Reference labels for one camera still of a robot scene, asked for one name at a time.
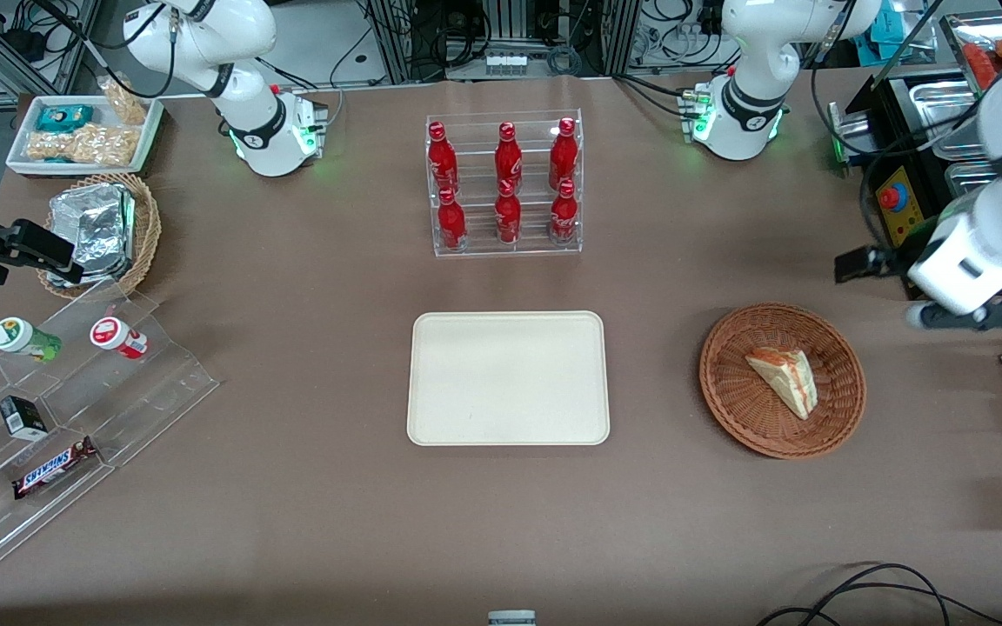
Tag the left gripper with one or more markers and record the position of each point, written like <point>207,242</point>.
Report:
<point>888,258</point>

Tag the triangular sandwich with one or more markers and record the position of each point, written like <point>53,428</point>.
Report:
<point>786,378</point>

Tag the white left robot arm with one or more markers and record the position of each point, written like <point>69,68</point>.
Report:
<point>744,61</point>

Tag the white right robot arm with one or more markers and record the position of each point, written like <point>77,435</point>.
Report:
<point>249,96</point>

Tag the light oval wicker basket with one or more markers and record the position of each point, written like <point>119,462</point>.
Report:
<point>146,230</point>

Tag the white rectangular snack tray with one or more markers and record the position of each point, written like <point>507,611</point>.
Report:
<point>149,130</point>

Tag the brown round wicker basket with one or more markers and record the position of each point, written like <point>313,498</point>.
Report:
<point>744,409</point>

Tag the cream rectangular tray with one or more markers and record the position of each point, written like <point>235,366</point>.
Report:
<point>508,379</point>

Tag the green lidded cup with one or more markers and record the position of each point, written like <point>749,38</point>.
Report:
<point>21,337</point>

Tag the foil wrapped food pack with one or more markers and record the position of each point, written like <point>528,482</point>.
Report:
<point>96,226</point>

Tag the large clear nut bag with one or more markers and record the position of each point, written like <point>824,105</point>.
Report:
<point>83,146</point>

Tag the teal snack packet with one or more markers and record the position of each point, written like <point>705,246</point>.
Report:
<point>64,117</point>

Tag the red emergency stop button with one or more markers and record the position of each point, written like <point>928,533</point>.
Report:
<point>892,196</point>

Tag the red lidded cup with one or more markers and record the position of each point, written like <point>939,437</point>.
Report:
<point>116,336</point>

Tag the small black box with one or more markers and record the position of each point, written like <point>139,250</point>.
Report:
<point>23,417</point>

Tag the small clear nut bag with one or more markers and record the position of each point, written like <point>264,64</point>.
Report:
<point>125,100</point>

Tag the clear acrylic stepped stand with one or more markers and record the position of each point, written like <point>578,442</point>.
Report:
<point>144,382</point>

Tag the snickers chocolate bar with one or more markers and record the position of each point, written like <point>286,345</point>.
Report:
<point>53,469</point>

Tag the black food warmer cabinet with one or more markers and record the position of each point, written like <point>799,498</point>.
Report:
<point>892,113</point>

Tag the red wrapped food item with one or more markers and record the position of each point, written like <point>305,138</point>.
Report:
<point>979,61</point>

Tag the teal paper box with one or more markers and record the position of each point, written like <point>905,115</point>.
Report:
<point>888,35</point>

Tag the red cola bottle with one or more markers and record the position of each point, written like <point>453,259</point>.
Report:
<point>508,217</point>
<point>563,156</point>
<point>441,161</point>
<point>564,216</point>
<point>508,161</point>
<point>451,224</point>

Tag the clear acrylic bottle rack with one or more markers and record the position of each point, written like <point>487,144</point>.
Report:
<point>536,245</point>

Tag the grey camera mount top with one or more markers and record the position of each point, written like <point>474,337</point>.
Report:
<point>511,618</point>

